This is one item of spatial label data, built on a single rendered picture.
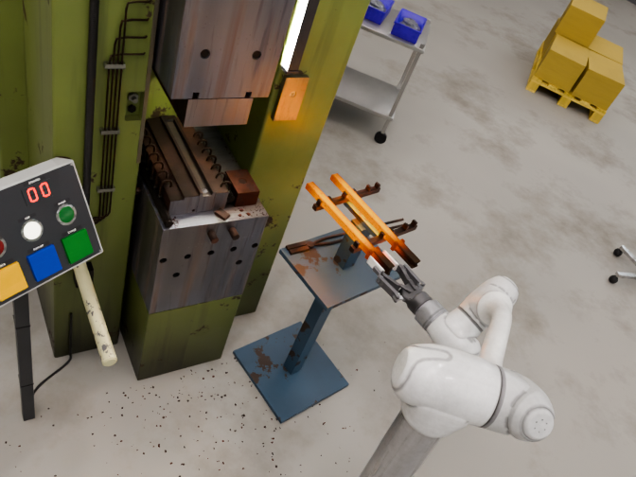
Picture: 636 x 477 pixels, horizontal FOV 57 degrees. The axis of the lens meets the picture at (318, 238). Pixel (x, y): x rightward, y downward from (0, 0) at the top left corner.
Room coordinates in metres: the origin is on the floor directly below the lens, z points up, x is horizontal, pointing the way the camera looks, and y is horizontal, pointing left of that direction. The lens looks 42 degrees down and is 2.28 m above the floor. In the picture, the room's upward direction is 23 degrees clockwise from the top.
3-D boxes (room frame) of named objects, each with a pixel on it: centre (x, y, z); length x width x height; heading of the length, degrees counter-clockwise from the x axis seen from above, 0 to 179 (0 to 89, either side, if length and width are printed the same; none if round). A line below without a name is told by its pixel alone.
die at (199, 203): (1.57, 0.55, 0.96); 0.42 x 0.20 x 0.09; 44
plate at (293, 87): (1.73, 0.27, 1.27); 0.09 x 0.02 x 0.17; 134
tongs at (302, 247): (1.80, -0.12, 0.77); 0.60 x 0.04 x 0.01; 138
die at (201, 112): (1.57, 0.55, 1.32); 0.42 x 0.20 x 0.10; 44
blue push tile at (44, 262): (0.92, 0.63, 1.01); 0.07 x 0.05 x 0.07; 159
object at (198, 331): (1.61, 0.52, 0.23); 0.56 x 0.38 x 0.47; 44
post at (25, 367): (0.97, 0.75, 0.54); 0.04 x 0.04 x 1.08; 44
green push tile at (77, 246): (1.02, 0.60, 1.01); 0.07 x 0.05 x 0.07; 159
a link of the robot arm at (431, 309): (1.29, -0.41, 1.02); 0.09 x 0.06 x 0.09; 145
